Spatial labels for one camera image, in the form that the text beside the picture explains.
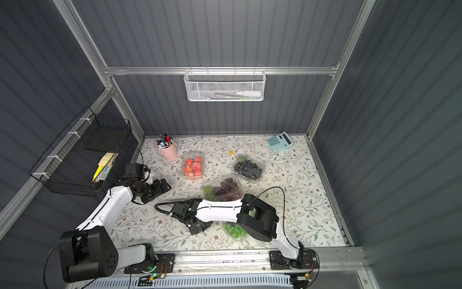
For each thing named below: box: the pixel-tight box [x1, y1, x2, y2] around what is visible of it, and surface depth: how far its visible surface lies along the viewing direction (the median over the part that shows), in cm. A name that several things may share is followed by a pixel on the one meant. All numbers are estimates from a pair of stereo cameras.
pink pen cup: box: [155, 133, 179, 162], surface depth 104 cm
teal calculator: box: [266, 131, 294, 153], surface depth 117 cm
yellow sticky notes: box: [92, 152, 115, 182], surface depth 75 cm
